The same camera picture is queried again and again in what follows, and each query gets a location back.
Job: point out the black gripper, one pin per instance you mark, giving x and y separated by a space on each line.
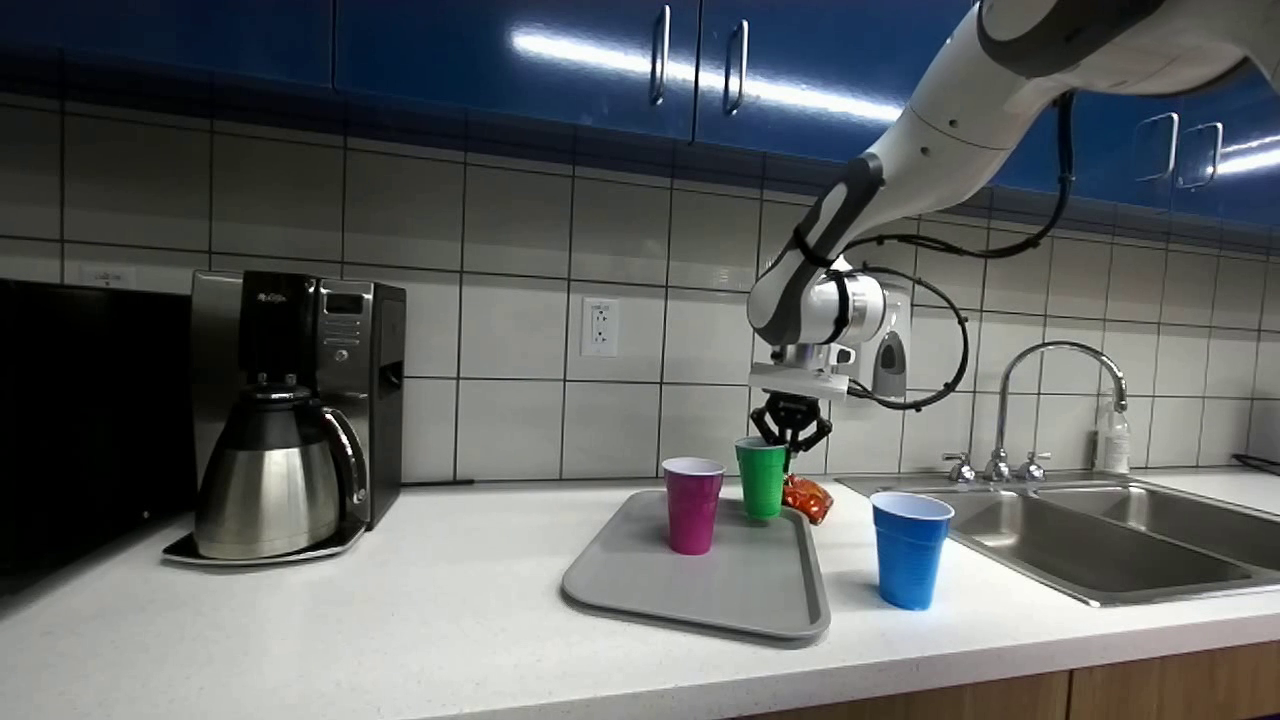
794 413

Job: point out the green plastic cup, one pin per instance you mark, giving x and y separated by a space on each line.
761 488

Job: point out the magenta plastic cup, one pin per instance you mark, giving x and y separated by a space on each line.
692 512

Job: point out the blue plastic cup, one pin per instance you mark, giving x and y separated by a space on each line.
914 562

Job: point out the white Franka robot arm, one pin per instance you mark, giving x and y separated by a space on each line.
986 92

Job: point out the grey plastic tray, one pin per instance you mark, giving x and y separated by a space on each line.
744 584

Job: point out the orange Doritos chip bag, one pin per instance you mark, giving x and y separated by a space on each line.
810 499

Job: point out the chrome gooseneck faucet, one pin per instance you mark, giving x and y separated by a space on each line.
1002 401

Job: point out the pale soap bottle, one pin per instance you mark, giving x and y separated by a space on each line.
1115 443

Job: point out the stainless steel double sink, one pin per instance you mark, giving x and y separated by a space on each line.
1104 545

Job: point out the wooden lower cabinets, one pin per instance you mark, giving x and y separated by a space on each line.
1146 686

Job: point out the black coffee maker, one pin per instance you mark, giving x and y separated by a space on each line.
363 362

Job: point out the steel coffee carafe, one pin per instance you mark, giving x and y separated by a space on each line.
275 486

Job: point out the blue upper cabinets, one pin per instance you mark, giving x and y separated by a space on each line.
402 45

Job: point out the black microwave oven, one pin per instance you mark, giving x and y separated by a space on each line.
83 427

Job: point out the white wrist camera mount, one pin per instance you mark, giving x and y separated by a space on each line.
801 383

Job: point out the white wall soap dispenser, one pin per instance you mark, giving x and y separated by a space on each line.
893 362

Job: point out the white wall outlet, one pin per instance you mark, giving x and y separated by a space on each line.
602 324

